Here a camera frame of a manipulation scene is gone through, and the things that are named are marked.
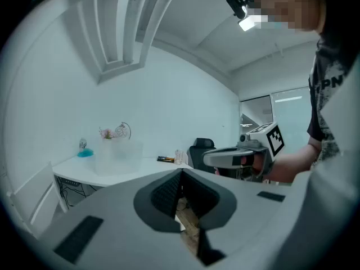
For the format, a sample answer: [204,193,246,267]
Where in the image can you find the person's right hand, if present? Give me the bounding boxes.
[241,155,262,179]

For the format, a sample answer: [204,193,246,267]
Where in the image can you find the black head-worn camera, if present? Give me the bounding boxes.
[226,0,249,20]

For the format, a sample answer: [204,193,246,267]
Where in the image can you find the blue spray bottle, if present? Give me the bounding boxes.
[77,148,95,159]

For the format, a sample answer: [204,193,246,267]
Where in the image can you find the person's head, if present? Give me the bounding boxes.
[244,0,327,35]

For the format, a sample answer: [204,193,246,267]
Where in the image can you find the black office chair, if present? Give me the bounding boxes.
[187,137,218,174]

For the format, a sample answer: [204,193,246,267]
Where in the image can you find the gold lamp with globe shade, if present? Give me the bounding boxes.
[114,121,132,140]

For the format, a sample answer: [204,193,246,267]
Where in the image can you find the tangled black cables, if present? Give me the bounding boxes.
[55,175,99,208]

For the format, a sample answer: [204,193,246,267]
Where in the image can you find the glass partition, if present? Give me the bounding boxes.
[240,87,312,155]

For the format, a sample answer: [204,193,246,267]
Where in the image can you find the white wooden chair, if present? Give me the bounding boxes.
[7,161,69,239]

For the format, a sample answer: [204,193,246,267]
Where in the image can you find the person's black printed t-shirt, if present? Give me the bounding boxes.
[306,38,360,170]

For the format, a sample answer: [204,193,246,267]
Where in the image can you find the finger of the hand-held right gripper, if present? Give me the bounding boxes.
[202,150,254,168]
[210,147,255,155]

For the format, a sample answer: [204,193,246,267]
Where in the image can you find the translucent plastic storage box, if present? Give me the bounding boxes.
[94,138,143,177]

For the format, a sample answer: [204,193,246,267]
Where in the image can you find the white desk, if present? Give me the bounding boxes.
[52,154,195,188]

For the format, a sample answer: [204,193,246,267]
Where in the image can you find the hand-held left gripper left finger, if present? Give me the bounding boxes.
[39,168,197,270]

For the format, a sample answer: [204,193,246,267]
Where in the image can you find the pink flowers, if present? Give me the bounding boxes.
[98,127,119,140]

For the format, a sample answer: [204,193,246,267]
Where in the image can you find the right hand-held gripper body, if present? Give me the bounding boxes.
[236,121,285,179]

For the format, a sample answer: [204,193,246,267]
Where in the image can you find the white ceiling light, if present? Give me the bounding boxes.
[238,15,268,33]

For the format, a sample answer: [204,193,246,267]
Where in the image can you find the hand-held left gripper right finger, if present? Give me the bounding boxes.
[182,168,296,270]

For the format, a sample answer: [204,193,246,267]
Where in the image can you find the person's right forearm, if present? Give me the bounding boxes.
[260,143,321,184]

